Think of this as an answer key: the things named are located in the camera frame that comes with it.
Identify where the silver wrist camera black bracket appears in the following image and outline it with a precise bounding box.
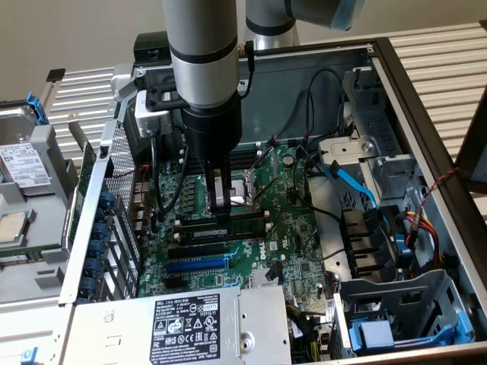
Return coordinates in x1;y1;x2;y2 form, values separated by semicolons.
134;86;184;139

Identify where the silver sheet metal panel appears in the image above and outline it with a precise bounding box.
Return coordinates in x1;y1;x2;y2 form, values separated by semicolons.
0;298;75;365

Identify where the blue disk bracket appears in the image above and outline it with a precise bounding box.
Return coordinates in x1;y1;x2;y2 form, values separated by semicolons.
25;91;49;127

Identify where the small blue latch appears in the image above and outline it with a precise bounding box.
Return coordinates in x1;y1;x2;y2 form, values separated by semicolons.
21;345;40;365

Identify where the silver disk bay bracket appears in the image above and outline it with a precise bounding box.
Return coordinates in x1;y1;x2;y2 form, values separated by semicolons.
317;135;419;202

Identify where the blue expansion slot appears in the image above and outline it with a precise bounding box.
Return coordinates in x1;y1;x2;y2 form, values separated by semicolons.
165;254;230;273

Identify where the silver power supply black label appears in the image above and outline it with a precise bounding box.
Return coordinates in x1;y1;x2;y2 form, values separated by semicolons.
62;284;294;365

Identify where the red black twisted wire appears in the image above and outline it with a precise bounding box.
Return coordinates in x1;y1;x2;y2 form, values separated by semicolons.
416;167;461;214

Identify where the black yellow power wire bundle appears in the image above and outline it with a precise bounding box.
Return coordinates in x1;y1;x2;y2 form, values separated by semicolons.
285;302;332;365

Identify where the arched black wire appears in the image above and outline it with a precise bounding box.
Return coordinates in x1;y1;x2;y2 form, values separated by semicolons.
304;67;347;149

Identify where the grey optical drive bay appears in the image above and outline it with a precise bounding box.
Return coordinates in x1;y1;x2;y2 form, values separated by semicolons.
340;66;406;157

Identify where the green graphics card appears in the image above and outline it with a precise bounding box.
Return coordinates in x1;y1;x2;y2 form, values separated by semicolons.
60;113;98;259

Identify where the black angled cable plug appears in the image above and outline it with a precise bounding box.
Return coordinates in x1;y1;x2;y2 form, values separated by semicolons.
265;261;285;283

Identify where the CPU socket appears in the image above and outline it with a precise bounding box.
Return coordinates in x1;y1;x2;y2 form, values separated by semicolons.
203;167;263;217

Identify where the blue disk tray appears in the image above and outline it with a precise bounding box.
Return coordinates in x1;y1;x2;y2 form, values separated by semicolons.
348;303;476;353

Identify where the red yellow power wire bundle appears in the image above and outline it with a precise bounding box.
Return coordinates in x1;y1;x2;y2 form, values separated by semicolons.
395;207;447;275

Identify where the thin dark wire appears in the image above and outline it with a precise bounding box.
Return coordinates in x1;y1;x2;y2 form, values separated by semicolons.
272;87;310;148

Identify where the black fan shroud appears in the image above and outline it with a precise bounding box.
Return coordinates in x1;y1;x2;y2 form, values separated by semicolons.
339;207;399;284

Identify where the grey parts rack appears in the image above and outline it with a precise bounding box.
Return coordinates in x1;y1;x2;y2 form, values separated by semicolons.
0;102;81;305

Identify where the black box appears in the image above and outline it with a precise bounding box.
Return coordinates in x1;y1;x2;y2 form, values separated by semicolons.
132;32;172;64

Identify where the open grey PC case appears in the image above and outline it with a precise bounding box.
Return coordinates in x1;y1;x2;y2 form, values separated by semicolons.
59;36;487;365

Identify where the hard disk white label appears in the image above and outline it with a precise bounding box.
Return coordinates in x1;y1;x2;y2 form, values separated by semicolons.
0;142;53;197

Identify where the long black expansion slot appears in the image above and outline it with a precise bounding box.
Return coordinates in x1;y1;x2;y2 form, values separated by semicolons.
167;242;226;261

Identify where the blue expansion card retainer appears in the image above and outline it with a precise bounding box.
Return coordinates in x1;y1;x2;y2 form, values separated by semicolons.
75;189;117;306

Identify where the grey disk bay cage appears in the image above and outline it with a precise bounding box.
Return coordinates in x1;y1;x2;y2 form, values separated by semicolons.
333;268;476;358

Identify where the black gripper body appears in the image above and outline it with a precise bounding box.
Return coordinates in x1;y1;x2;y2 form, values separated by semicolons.
180;94;244;163

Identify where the thin red wire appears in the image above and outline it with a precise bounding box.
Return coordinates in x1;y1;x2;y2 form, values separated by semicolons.
113;158;153;180

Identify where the thick black wire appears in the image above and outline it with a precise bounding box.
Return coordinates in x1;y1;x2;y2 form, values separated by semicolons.
292;146;343;224

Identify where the green motherboard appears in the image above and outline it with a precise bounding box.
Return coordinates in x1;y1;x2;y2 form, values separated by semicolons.
135;141;333;302

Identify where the bare silver hard disk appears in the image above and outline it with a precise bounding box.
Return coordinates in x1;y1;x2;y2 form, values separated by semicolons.
0;105;39;148

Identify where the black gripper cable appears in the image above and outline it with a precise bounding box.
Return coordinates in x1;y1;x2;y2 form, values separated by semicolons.
237;40;255;98

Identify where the black camera cable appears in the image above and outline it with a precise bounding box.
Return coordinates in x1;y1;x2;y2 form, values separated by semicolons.
151;135;189;214

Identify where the green RAM stick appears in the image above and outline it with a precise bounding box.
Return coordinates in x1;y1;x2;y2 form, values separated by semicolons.
0;253;30;265
0;244;65;256
177;217;267;240

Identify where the silver chipset heatsink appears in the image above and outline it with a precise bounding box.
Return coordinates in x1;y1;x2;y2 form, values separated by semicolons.
249;265;285;290

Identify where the silver CPU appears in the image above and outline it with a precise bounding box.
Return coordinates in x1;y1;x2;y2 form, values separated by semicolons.
0;211;30;245

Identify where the dark framed panel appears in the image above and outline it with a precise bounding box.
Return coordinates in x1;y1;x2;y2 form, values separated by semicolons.
454;85;487;195

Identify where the blue SATA wire black plug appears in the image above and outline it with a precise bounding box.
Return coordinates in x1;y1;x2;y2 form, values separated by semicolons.
326;159;381;210

